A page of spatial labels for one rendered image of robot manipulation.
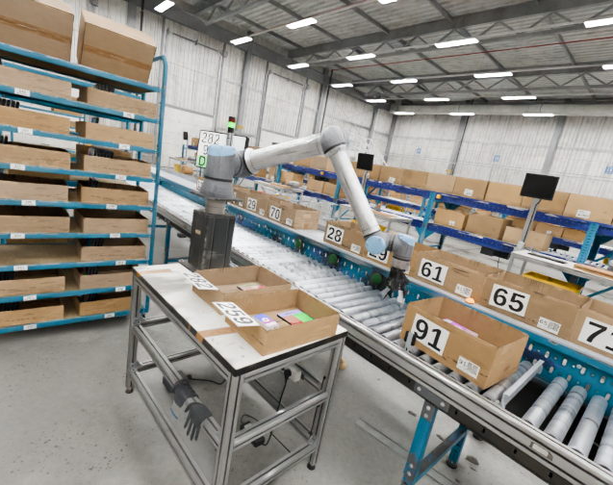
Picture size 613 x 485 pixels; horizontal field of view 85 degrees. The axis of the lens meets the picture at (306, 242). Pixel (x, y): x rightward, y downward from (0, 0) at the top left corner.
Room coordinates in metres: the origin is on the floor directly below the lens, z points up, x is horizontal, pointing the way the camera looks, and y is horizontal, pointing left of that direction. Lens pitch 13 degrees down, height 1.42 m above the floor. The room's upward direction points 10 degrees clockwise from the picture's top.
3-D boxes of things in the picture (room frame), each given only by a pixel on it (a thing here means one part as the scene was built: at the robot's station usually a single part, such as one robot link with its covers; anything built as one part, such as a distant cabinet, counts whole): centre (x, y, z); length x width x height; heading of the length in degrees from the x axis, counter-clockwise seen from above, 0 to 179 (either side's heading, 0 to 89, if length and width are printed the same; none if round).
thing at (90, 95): (2.33, 1.40, 1.59); 0.40 x 0.30 x 0.10; 134
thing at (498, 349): (1.34, -0.73, 0.83); 0.39 x 0.29 x 0.17; 39
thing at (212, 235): (1.85, 0.53, 0.91); 0.26 x 0.26 x 0.33; 46
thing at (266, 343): (1.28, 0.04, 0.80); 0.38 x 0.28 x 0.10; 134
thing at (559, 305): (1.62, -1.17, 0.96); 0.39 x 0.29 x 0.17; 44
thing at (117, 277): (2.33, 1.41, 0.39); 0.40 x 0.30 x 0.10; 134
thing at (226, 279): (1.52, 0.26, 0.80); 0.38 x 0.28 x 0.10; 135
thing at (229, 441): (1.51, 0.31, 0.36); 1.00 x 0.58 x 0.72; 46
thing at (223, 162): (1.85, 0.53, 1.36); 0.17 x 0.15 x 0.18; 161
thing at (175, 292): (1.51, 0.31, 0.74); 1.00 x 0.58 x 0.03; 46
